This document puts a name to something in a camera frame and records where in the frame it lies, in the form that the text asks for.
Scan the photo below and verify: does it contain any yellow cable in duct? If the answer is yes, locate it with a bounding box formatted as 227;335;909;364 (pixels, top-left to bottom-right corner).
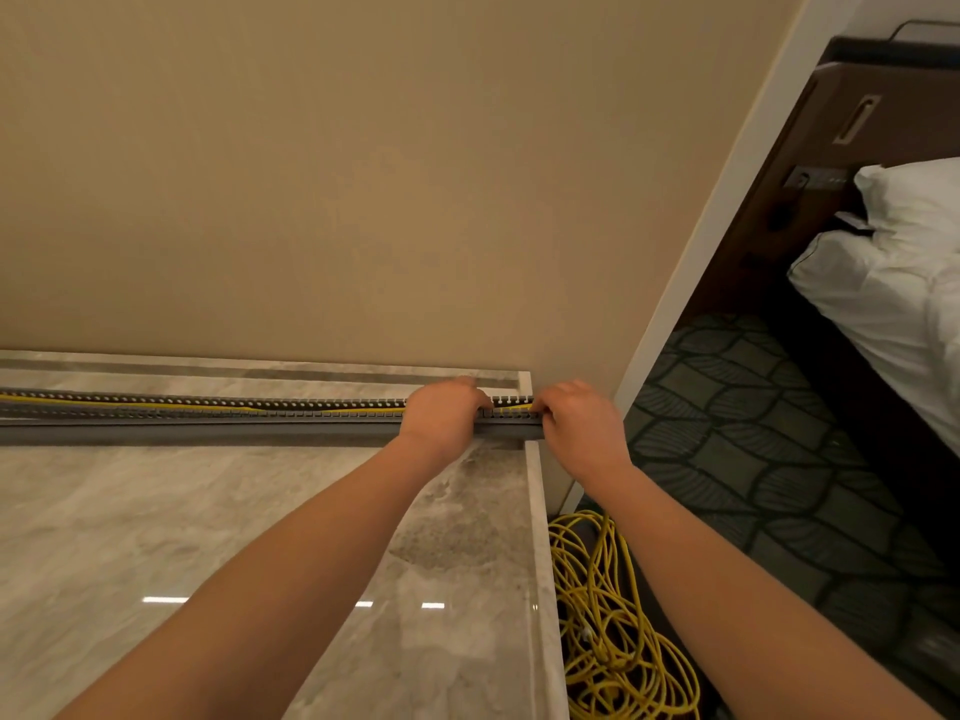
0;394;535;415

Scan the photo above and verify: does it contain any recessed metal reading light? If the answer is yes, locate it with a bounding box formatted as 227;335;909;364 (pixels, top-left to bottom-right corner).
831;94;883;148

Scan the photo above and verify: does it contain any person's right forearm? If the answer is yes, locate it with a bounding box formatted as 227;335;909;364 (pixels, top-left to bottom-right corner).
581;460;948;720

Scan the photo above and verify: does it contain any person's right hand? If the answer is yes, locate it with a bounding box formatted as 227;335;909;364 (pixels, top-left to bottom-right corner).
531;379;633;488

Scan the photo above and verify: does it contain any white duvet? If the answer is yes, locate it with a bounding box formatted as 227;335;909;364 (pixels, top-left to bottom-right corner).
786;229;960;460

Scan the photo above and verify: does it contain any person's left hand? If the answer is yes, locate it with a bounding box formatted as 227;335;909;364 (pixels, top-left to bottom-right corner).
399;376;495;463

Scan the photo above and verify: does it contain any thin metal rail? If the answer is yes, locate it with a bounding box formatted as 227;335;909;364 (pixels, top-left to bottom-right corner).
888;19;960;43

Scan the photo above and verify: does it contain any grey slotted cable duct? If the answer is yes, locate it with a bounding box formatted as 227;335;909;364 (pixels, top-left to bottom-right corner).
0;386;544;448

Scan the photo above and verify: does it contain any brown wooden headboard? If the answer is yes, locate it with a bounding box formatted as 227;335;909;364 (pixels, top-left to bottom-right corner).
678;37;960;323

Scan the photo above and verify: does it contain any grey wall switch panel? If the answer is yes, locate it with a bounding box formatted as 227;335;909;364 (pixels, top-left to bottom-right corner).
783;165;853;190

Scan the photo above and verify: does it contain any person's left forearm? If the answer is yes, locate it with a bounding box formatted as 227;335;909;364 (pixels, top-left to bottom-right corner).
52;433;475;720

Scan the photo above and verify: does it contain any white pillow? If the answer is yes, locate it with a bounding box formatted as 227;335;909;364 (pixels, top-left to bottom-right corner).
854;157;960;257

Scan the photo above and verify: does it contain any coiled yellow cable bundle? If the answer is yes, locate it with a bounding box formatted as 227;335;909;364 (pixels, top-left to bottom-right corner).
549;509;703;720

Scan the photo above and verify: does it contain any dark bed base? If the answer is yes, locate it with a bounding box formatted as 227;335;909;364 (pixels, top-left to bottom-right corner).
761;275;960;586

